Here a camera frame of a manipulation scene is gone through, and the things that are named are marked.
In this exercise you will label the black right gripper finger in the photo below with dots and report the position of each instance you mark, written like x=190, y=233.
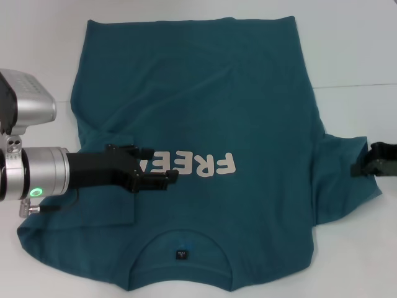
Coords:
x=384, y=150
x=372, y=169

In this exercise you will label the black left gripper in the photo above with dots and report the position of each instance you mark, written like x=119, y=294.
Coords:
x=96, y=169

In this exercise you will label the blue shirt with FREE print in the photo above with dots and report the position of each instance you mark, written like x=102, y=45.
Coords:
x=232, y=93

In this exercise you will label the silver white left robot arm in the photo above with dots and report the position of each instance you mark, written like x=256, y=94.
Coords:
x=34, y=174

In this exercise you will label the silver camera mount bracket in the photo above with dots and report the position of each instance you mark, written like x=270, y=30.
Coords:
x=12, y=144

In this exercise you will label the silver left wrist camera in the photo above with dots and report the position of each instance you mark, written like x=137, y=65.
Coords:
x=28, y=99

